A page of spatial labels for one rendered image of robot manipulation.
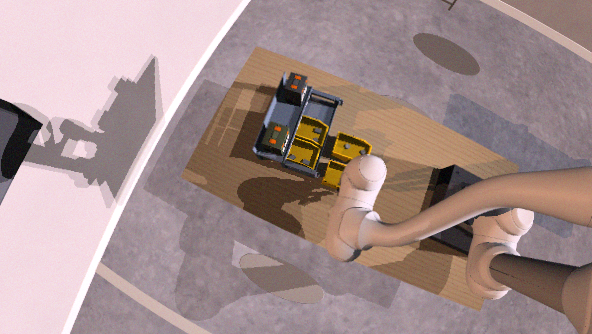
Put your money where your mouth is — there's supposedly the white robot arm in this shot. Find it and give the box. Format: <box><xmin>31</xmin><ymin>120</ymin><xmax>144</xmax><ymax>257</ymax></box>
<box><xmin>326</xmin><ymin>154</ymin><xmax>592</xmax><ymax>334</ymax></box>

